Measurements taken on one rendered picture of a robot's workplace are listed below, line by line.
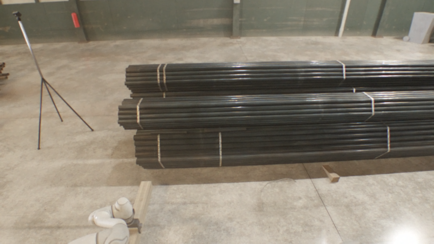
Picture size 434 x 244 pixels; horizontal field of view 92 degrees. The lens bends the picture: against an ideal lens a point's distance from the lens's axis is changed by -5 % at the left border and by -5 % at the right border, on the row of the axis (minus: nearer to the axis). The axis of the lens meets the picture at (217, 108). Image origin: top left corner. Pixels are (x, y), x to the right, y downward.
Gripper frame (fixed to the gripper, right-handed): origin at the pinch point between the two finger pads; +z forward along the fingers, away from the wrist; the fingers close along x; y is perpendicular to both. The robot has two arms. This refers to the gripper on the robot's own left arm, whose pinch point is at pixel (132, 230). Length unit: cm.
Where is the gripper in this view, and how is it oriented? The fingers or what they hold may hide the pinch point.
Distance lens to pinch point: 211.0
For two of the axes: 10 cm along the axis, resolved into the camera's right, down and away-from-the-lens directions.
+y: 0.4, 5.0, -8.7
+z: 0.1, 8.7, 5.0
